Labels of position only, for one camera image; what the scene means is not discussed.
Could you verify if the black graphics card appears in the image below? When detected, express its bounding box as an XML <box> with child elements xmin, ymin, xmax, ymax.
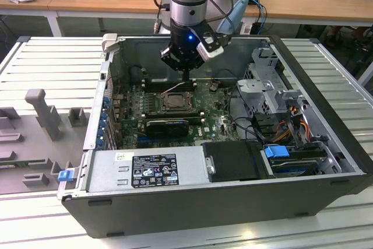
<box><xmin>145</xmin><ymin>120</ymin><xmax>189</xmax><ymax>138</ymax></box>

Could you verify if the grey power supply with label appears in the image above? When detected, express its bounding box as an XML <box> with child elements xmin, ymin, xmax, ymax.
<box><xmin>75</xmin><ymin>149</ymin><xmax>217</xmax><ymax>194</ymax></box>

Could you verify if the grey parts rack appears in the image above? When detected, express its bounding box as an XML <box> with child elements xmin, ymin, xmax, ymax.
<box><xmin>0</xmin><ymin>87</ymin><xmax>98</xmax><ymax>195</ymax></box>

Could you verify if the CPU socket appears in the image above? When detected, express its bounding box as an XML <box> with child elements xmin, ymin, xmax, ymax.
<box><xmin>161</xmin><ymin>90</ymin><xmax>195</xmax><ymax>112</ymax></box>

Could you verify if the white camera on black bracket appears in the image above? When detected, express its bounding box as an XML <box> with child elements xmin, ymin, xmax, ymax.
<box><xmin>189</xmin><ymin>26</ymin><xmax>225</xmax><ymax>63</ymax></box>

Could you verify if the hard disk drive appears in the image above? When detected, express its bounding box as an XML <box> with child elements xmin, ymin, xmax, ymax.
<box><xmin>269</xmin><ymin>157</ymin><xmax>320</xmax><ymax>178</ymax></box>

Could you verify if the grey case latch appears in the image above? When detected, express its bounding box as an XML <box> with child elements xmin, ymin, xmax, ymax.
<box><xmin>101</xmin><ymin>33</ymin><xmax>119</xmax><ymax>55</ymax></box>

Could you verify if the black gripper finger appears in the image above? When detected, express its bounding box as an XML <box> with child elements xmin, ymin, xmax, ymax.
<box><xmin>159</xmin><ymin>45</ymin><xmax>188</xmax><ymax>82</ymax></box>
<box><xmin>186</xmin><ymin>58</ymin><xmax>207</xmax><ymax>82</ymax></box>

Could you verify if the orange yellow wire bundle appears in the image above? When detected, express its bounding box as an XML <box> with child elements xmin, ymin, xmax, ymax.
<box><xmin>275</xmin><ymin>114</ymin><xmax>310</xmax><ymax>145</ymax></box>

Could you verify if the black grey PC case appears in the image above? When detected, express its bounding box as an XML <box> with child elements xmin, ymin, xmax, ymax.
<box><xmin>57</xmin><ymin>33</ymin><xmax>373</xmax><ymax>240</ymax></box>

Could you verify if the grey metal drive cage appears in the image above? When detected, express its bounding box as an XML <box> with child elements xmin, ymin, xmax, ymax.
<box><xmin>235</xmin><ymin>46</ymin><xmax>312</xmax><ymax>148</ymax></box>

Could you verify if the metal wire locking lever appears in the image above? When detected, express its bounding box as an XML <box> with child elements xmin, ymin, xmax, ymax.
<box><xmin>163</xmin><ymin>82</ymin><xmax>193</xmax><ymax>93</ymax></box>

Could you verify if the green RAM stick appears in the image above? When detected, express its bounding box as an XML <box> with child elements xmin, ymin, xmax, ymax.
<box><xmin>0</xmin><ymin>159</ymin><xmax>47</xmax><ymax>171</ymax></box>

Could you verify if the black plastic shroud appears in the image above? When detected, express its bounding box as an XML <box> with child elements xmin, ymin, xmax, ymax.
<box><xmin>200</xmin><ymin>140</ymin><xmax>265</xmax><ymax>183</ymax></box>

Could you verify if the blue plastic latch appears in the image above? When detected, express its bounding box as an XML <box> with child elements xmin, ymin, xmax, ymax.
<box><xmin>57</xmin><ymin>169</ymin><xmax>74</xmax><ymax>183</ymax></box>

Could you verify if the green motherboard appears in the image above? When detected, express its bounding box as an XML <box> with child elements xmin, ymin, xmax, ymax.
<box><xmin>115</xmin><ymin>81</ymin><xmax>242</xmax><ymax>149</ymax></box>

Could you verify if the blue disk carrier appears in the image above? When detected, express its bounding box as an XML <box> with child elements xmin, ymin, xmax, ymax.
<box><xmin>263</xmin><ymin>145</ymin><xmax>290</xmax><ymax>162</ymax></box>

